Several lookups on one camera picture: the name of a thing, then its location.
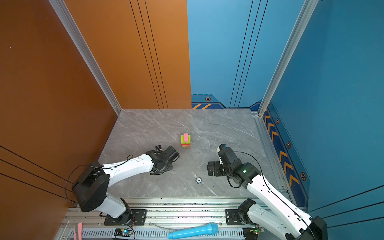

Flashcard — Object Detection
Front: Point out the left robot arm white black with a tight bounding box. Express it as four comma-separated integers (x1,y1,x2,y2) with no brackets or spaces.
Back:
72,146,180,225

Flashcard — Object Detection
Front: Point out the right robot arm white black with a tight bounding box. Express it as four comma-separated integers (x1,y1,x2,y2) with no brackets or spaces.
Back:
217,144,328,240

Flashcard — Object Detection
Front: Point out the cyan toy microphone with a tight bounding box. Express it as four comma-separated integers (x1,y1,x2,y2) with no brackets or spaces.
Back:
168,223,219,240

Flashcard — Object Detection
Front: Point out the small circuit board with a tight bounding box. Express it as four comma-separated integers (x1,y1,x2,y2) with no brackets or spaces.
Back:
114,228,135,240

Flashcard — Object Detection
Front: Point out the pink stick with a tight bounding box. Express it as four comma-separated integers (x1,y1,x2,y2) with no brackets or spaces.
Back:
74,223,83,240

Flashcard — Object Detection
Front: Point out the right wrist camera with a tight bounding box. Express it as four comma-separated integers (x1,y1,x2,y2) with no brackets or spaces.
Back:
217,144,227,165

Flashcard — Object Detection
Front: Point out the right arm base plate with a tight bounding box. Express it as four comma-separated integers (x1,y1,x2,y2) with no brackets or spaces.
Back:
225,209,251,226

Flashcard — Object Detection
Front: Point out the aluminium rail frame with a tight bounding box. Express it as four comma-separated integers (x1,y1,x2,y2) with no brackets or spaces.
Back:
55,197,276,240

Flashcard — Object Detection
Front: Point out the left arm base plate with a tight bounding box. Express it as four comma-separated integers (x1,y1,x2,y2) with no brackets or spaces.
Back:
104,209,148,227

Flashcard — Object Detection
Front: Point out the right corner aluminium post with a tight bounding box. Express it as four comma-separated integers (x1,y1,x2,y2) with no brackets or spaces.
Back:
258,0,319,117

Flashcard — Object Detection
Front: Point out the corner aluminium post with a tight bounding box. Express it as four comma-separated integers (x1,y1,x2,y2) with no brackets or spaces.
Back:
49,0,122,115
258,0,319,117

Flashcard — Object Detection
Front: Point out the left corner aluminium post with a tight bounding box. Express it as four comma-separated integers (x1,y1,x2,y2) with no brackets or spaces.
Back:
49,0,122,115

